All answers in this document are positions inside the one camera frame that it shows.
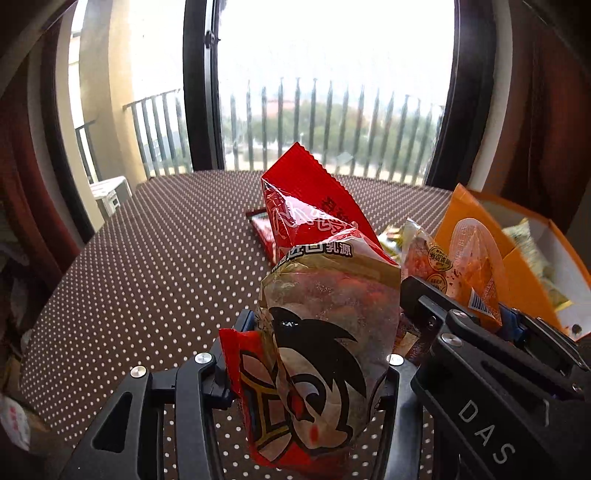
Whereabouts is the red cartoon snack bag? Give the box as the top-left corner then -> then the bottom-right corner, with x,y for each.
219,144 -> 401,479

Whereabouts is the orange cardboard box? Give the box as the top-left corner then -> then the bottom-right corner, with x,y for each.
435,185 -> 590,341

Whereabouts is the cream yellow biscuit pack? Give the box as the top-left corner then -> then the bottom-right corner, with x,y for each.
502,218 -> 572,312

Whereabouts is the orange clear snack packet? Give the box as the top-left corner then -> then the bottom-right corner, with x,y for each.
402,218 -> 508,333

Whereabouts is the brown curtain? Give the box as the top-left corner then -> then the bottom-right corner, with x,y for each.
502,1 -> 590,231

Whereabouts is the brown polka dot tablecloth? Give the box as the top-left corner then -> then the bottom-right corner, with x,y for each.
18,169 -> 454,480

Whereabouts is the white air conditioner unit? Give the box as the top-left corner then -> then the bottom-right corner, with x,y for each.
90,176 -> 132,221

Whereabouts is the small red snack packet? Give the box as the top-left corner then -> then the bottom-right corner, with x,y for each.
245,208 -> 277,266

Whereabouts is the balcony metal railing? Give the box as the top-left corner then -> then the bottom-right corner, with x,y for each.
73,78 -> 445,186

